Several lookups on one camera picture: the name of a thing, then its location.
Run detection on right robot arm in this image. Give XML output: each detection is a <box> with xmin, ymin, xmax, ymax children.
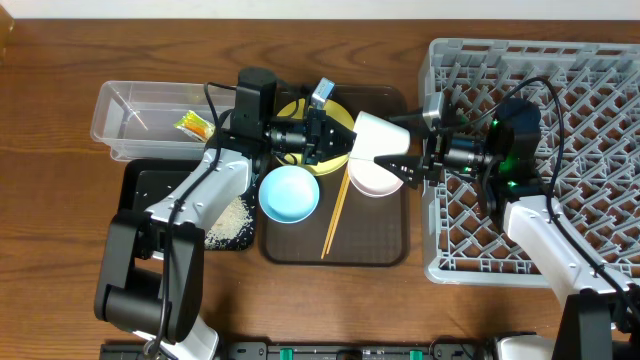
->
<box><xmin>375</xmin><ymin>98</ymin><xmax>639</xmax><ymax>359</ymax></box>

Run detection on yellow plate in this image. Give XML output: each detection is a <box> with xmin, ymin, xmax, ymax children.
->
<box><xmin>276</xmin><ymin>100</ymin><xmax>354</xmax><ymax>177</ymax></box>

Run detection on dark brown serving tray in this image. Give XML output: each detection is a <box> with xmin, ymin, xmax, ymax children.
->
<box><xmin>259</xmin><ymin>83</ymin><xmax>410</xmax><ymax>268</ymax></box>

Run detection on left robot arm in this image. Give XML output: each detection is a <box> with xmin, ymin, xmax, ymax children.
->
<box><xmin>94</xmin><ymin>67</ymin><xmax>354</xmax><ymax>359</ymax></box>

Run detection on green red snack wrapper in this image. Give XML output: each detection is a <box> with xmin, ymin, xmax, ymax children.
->
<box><xmin>173</xmin><ymin>110</ymin><xmax>216</xmax><ymax>142</ymax></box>

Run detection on clear plastic waste bin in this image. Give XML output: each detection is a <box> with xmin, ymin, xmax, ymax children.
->
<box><xmin>90</xmin><ymin>81</ymin><xmax>213</xmax><ymax>161</ymax></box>

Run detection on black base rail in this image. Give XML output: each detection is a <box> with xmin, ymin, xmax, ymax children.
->
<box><xmin>98</xmin><ymin>332</ymin><xmax>556</xmax><ymax>360</ymax></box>

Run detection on light blue bowl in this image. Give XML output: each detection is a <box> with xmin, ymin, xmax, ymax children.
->
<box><xmin>258</xmin><ymin>165</ymin><xmax>320</xmax><ymax>224</ymax></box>

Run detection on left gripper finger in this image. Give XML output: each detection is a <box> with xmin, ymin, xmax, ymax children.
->
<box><xmin>319</xmin><ymin>149</ymin><xmax>350</xmax><ymax>165</ymax></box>
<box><xmin>327</xmin><ymin>117</ymin><xmax>357</xmax><ymax>150</ymax></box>

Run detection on pile of rice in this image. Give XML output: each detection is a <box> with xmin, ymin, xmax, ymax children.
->
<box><xmin>205</xmin><ymin>197</ymin><xmax>253</xmax><ymax>250</ymax></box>

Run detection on black waste tray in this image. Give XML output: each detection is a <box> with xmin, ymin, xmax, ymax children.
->
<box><xmin>119</xmin><ymin>159</ymin><xmax>258</xmax><ymax>251</ymax></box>

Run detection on grey dishwasher rack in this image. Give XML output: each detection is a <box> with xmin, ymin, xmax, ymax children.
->
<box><xmin>419</xmin><ymin>38</ymin><xmax>639</xmax><ymax>287</ymax></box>

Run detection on white cup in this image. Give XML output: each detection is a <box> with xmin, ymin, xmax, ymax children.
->
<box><xmin>349</xmin><ymin>111</ymin><xmax>411</xmax><ymax>161</ymax></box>

